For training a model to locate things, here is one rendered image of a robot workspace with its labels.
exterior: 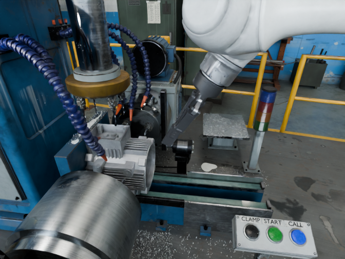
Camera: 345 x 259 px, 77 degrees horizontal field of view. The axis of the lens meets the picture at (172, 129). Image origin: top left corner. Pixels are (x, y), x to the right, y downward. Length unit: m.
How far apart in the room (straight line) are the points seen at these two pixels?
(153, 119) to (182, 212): 0.38
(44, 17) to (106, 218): 0.61
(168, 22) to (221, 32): 3.44
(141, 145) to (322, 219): 0.74
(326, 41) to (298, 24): 5.33
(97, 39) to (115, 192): 0.38
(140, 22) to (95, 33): 3.32
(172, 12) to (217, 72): 3.23
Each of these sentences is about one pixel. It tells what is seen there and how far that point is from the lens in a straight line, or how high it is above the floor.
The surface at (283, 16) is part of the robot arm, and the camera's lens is 0.35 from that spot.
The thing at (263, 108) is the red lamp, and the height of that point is 1.14.
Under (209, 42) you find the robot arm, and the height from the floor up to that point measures 1.47.
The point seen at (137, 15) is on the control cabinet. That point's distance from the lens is 3.94.
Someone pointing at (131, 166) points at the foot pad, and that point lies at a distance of 0.70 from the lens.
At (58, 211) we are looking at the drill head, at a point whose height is 1.16.
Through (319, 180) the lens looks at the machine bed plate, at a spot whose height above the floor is 0.80.
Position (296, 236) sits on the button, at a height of 1.07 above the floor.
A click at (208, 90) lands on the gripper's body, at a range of 0.53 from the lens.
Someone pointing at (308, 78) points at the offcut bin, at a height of 0.21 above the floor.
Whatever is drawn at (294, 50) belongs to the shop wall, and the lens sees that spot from 5.59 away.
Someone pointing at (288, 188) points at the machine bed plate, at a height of 0.80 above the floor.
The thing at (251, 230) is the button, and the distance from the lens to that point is 0.57.
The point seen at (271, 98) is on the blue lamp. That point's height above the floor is 1.18.
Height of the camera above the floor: 1.52
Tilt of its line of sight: 30 degrees down
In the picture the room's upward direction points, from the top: straight up
